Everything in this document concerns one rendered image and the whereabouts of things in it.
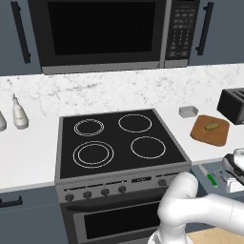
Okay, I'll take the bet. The green-brown potato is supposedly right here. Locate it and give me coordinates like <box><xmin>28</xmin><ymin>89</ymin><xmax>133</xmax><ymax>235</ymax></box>
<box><xmin>204</xmin><ymin>122</ymin><xmax>220</xmax><ymax>132</ymax></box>

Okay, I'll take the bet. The black drawer handle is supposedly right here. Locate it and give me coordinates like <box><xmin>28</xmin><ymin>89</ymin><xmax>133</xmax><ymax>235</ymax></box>
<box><xmin>0</xmin><ymin>195</ymin><xmax>24</xmax><ymax>210</ymax></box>

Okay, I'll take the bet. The brown wooden cutting board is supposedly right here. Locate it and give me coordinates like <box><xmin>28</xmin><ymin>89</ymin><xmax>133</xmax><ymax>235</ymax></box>
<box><xmin>190</xmin><ymin>113</ymin><xmax>231</xmax><ymax>148</ymax></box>

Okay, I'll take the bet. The blue-grey drawer front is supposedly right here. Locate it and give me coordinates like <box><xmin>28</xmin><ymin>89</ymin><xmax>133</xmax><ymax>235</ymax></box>
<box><xmin>0</xmin><ymin>185</ymin><xmax>70</xmax><ymax>244</ymax></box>

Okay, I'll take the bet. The white pointed-cap bottle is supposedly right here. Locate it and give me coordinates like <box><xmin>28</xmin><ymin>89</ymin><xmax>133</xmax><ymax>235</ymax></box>
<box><xmin>11</xmin><ymin>92</ymin><xmax>31</xmax><ymax>131</ymax></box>

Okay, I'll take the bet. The black cupboard door handle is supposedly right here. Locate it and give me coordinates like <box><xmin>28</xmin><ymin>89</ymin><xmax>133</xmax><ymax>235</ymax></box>
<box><xmin>10</xmin><ymin>1</ymin><xmax>32</xmax><ymax>64</ymax></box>
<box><xmin>194</xmin><ymin>1</ymin><xmax>214</xmax><ymax>57</ymax></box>

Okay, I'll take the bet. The green-handled knife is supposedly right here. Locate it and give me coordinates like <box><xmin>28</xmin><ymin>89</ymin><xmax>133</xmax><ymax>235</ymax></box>
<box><xmin>197</xmin><ymin>163</ymin><xmax>218</xmax><ymax>188</ymax></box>

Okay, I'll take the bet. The open blue-grey drawer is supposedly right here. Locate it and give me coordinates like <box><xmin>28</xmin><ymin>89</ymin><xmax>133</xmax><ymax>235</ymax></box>
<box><xmin>190</xmin><ymin>157</ymin><xmax>244</xmax><ymax>205</ymax></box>

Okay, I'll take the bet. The black toaster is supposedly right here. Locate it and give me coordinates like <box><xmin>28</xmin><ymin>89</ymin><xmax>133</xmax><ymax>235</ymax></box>
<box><xmin>216</xmin><ymin>87</ymin><xmax>244</xmax><ymax>126</ymax></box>

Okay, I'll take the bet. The black and silver microwave oven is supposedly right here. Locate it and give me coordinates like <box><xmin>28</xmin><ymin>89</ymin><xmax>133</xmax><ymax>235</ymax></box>
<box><xmin>28</xmin><ymin>0</ymin><xmax>201</xmax><ymax>76</ymax></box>

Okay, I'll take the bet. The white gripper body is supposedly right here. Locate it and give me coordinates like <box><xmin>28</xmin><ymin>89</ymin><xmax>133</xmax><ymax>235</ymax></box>
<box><xmin>225</xmin><ymin>176</ymin><xmax>244</xmax><ymax>194</ymax></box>

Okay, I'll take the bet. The black and silver stove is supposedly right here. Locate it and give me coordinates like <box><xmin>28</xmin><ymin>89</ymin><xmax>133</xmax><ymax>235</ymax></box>
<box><xmin>53</xmin><ymin>108</ymin><xmax>193</xmax><ymax>244</ymax></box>

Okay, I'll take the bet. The black glass oven door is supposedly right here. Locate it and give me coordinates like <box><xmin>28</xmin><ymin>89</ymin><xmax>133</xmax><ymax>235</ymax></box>
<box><xmin>60</xmin><ymin>193</ymin><xmax>170</xmax><ymax>244</ymax></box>

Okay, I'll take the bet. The pale grey bottle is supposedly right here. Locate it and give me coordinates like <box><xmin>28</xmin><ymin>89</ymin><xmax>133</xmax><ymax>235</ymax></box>
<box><xmin>0</xmin><ymin>110</ymin><xmax>8</xmax><ymax>133</ymax></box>

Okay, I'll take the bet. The blue-grey cupboard door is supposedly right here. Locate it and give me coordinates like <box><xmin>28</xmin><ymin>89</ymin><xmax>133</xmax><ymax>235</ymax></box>
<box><xmin>0</xmin><ymin>0</ymin><xmax>43</xmax><ymax>77</ymax></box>
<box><xmin>189</xmin><ymin>0</ymin><xmax>244</xmax><ymax>67</ymax></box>

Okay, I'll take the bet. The grey metal peeler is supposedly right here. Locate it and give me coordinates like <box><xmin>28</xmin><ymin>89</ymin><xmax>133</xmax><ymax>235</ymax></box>
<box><xmin>212</xmin><ymin>169</ymin><xmax>229</xmax><ymax>184</ymax></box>

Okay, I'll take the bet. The small grey square container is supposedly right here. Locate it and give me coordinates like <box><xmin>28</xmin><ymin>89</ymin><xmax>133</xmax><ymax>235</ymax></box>
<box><xmin>178</xmin><ymin>105</ymin><xmax>200</xmax><ymax>119</ymax></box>

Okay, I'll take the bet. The dark oven door handle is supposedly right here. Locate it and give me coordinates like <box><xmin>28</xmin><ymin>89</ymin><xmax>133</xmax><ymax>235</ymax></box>
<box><xmin>65</xmin><ymin>193</ymin><xmax>168</xmax><ymax>214</ymax></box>

